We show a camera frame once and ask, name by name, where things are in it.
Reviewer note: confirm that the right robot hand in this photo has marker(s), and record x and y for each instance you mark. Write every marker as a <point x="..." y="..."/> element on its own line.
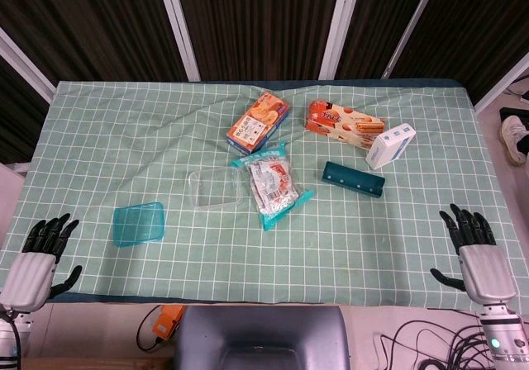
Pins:
<point x="485" y="268"/>

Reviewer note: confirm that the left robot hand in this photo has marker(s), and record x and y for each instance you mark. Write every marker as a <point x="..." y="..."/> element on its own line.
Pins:
<point x="31" y="273"/>

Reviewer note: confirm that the blue translucent lid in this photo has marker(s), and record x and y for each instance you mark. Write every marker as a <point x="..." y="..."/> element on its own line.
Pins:
<point x="139" y="224"/>

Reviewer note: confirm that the grey robot base cover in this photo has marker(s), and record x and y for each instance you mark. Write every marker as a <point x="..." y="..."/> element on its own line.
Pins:
<point x="260" y="337"/>

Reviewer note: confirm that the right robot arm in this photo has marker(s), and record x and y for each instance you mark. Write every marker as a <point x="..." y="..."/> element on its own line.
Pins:
<point x="504" y="337"/>

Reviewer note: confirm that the clear plastic container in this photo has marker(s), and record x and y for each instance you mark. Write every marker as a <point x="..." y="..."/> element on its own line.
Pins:
<point x="215" y="188"/>

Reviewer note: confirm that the orange and blue biscuit box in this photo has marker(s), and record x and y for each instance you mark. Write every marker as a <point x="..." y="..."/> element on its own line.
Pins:
<point x="258" y="122"/>

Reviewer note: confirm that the white sneaker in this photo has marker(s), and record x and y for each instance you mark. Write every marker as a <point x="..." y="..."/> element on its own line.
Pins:
<point x="513" y="139"/>

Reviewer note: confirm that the orange power device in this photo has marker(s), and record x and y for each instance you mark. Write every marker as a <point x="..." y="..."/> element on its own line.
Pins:
<point x="167" y="322"/>

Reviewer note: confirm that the white and blue carton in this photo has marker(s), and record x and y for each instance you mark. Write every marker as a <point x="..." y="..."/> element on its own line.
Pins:
<point x="390" y="146"/>

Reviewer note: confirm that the dark teal hole punch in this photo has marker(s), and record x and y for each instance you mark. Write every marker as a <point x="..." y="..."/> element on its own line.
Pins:
<point x="353" y="180"/>

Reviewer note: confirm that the green checked tablecloth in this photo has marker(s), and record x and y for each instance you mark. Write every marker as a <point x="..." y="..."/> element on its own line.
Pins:
<point x="124" y="138"/>

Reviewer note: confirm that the orange and cream wafer pack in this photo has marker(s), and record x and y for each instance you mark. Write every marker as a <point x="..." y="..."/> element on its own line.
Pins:
<point x="345" y="124"/>

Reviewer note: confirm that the teal-edged snack bag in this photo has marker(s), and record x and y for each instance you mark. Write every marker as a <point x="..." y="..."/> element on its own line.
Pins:
<point x="273" y="184"/>

